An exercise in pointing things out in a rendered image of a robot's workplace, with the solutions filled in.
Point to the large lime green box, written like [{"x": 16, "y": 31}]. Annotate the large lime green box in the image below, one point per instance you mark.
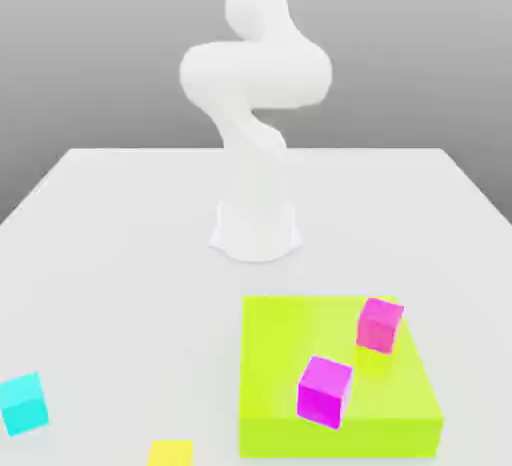
[{"x": 276, "y": 358}]

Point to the small yellow cube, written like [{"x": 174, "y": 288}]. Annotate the small yellow cube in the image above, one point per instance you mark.
[{"x": 170, "y": 454}]

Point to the small pink cube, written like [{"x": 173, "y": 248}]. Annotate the small pink cube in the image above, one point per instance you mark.
[{"x": 378, "y": 326}]

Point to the small cyan cube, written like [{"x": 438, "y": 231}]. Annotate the small cyan cube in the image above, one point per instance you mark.
[{"x": 24, "y": 404}]

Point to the small magenta cube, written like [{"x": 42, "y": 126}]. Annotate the small magenta cube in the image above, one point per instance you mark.
[{"x": 322, "y": 392}]

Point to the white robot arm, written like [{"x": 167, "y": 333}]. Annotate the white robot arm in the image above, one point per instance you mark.
[{"x": 256, "y": 74}]

